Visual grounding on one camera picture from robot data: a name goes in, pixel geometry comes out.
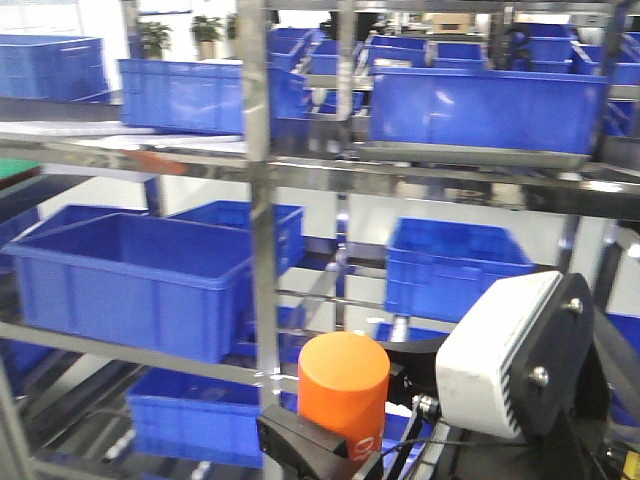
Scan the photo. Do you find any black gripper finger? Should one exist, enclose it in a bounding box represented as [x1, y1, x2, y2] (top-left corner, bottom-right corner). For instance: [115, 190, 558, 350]
[256, 405, 380, 480]

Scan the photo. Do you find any orange cylindrical capacitor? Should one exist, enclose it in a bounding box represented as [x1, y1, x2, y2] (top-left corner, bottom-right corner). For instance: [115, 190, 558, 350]
[298, 331, 390, 462]

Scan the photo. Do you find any blue bin left middle shelf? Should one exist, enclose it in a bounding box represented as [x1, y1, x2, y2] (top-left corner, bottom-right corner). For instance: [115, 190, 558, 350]
[4, 213, 252, 363]

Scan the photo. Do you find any stainless steel shelf rack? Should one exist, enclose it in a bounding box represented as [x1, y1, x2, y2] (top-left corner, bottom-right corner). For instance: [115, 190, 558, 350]
[0, 0, 640, 480]

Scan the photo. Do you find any blue crate centre right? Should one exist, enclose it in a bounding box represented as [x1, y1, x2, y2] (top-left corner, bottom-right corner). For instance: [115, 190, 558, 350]
[384, 217, 534, 322]

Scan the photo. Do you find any blue crate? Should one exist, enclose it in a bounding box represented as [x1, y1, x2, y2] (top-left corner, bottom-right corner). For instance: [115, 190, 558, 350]
[384, 217, 534, 322]
[1, 34, 109, 101]

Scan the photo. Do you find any grey metal tray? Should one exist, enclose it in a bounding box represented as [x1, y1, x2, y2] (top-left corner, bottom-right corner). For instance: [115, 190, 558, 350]
[354, 141, 591, 171]

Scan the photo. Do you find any large blue plastic bin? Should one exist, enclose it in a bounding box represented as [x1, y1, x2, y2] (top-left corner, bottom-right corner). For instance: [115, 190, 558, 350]
[368, 68, 607, 155]

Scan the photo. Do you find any potted green plant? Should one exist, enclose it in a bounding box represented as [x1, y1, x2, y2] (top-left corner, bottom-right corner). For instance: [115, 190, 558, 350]
[138, 21, 172, 60]

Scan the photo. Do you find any blue crate far left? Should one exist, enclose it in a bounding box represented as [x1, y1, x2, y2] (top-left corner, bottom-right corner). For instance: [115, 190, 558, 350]
[1, 34, 109, 101]

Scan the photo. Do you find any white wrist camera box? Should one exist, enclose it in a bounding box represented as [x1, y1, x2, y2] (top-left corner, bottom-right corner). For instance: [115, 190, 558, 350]
[435, 271, 563, 440]

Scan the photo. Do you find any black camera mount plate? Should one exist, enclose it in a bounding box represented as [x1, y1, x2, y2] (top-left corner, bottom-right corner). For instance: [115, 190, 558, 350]
[510, 274, 594, 438]

